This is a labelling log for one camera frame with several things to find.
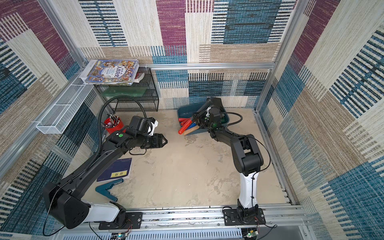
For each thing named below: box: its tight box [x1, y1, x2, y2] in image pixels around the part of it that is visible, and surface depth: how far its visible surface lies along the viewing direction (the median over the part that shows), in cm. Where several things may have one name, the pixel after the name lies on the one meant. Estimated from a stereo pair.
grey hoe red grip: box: [178, 117, 194, 135], surface depth 91 cm
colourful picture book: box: [78, 59, 139, 86], surface depth 81 cm
